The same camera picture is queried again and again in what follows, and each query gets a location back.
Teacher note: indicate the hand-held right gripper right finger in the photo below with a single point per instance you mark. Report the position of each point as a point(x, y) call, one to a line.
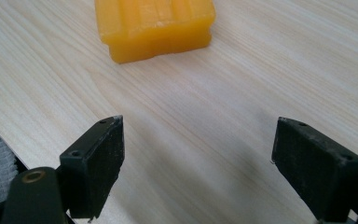
point(317, 168)

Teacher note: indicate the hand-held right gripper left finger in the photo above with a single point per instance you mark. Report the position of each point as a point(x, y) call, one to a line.
point(93, 169)

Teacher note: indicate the yellow soap bar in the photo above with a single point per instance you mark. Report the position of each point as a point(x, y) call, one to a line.
point(152, 26)

